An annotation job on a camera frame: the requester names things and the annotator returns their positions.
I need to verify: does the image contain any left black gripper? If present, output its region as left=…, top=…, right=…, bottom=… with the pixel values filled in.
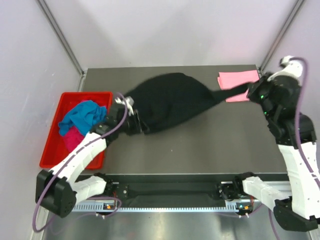
left=117, top=109, right=149, bottom=136

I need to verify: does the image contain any black t shirt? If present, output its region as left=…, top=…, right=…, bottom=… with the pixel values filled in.
left=125, top=72, right=249, bottom=135

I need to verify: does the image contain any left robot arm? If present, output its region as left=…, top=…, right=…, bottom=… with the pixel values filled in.
left=35, top=103, right=144, bottom=218

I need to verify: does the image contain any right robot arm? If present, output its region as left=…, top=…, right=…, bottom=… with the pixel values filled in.
left=232, top=72, right=320, bottom=232

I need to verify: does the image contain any pink folded t shirt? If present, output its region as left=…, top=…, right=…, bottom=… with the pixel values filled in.
left=217, top=70, right=259, bottom=103

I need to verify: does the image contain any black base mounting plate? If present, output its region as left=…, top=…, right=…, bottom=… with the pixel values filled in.
left=106, top=173, right=246, bottom=201

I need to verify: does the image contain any blue t shirt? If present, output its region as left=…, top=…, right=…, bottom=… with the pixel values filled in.
left=58, top=100, right=107, bottom=136

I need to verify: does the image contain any magenta t shirt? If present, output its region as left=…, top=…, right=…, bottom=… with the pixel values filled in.
left=62, top=126, right=85, bottom=152

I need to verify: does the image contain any red plastic bin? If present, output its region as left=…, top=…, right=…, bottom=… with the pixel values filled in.
left=39, top=91, right=113, bottom=169

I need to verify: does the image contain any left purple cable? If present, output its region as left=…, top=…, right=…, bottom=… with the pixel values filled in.
left=31, top=92, right=130, bottom=233

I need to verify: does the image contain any purple cable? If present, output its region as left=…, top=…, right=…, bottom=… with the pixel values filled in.
left=267, top=56, right=320, bottom=238
left=31, top=92, right=130, bottom=233

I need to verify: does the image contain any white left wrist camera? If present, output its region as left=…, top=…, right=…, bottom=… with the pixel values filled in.
left=115, top=96, right=135, bottom=116

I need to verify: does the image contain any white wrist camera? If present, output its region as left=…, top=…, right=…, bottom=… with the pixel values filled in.
left=279, top=55, right=303, bottom=79
left=115, top=96, right=135, bottom=116

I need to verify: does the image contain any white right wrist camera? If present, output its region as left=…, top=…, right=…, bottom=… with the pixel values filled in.
left=279, top=55, right=303, bottom=79

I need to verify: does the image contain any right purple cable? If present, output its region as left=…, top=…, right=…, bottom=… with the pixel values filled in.
left=267, top=56, right=320, bottom=238

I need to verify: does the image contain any right aluminium frame post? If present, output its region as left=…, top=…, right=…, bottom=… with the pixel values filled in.
left=257, top=0, right=307, bottom=74

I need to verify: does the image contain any aluminium frame post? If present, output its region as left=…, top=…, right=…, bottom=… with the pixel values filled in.
left=35, top=0, right=85, bottom=76
left=257, top=0, right=307, bottom=74

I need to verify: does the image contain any aluminium front rail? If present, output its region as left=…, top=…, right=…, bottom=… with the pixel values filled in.
left=74, top=181, right=293, bottom=203

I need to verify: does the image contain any grey slotted cable duct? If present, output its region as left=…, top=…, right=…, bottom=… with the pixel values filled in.
left=72, top=200, right=253, bottom=213

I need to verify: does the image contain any left aluminium frame post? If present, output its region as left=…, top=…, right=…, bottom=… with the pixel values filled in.
left=35, top=0, right=85, bottom=76

